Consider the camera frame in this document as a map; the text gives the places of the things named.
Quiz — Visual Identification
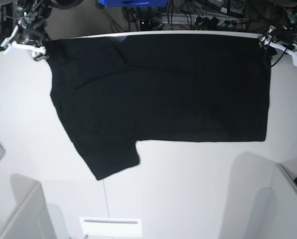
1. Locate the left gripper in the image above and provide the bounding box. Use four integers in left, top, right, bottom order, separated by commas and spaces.
270, 25, 297, 45

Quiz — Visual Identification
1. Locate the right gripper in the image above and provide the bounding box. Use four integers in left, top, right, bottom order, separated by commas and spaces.
18, 17, 49, 46

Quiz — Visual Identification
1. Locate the black T-shirt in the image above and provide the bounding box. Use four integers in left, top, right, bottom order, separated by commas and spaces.
45, 34, 271, 180

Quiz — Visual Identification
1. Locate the blue box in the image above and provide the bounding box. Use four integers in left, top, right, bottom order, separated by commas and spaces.
99, 0, 168, 7

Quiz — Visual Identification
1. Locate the white power strip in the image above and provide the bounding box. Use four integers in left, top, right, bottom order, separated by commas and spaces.
158, 13, 249, 28

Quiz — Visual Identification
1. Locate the white partition panel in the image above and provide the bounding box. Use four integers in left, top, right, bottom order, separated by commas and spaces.
0, 182, 57, 239

